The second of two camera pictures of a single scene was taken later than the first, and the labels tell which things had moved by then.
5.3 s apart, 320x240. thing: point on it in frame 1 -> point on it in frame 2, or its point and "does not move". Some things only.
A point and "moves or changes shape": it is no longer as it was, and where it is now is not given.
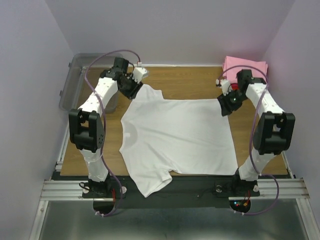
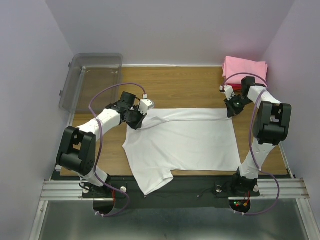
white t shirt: [161, 136] moves or changes shape
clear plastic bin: [74, 91] does not move
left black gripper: [132, 89] -> [136, 119]
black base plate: [183, 191] does not move
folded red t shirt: [235, 86] does not move
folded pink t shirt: [231, 73] does not move
